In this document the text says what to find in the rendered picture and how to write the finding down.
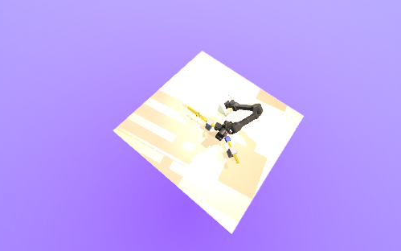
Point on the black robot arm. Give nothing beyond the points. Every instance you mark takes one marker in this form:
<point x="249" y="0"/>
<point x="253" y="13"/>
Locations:
<point x="237" y="125"/>

